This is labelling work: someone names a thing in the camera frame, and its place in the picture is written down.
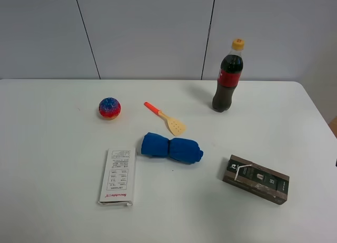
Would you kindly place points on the cola bottle yellow cap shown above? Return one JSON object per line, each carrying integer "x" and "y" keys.
{"x": 229, "y": 75}

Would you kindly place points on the blue towel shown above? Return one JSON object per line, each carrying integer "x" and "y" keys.
{"x": 179, "y": 149}

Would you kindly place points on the red blue toy donut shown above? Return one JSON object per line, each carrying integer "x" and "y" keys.
{"x": 109, "y": 108}

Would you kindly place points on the wooden spatula orange handle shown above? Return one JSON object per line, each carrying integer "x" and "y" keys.
{"x": 175, "y": 126}

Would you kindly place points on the dark brown carton box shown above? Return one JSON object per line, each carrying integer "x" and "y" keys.
{"x": 256, "y": 179}

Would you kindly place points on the white printed carton box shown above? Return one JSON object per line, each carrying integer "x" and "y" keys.
{"x": 119, "y": 177}

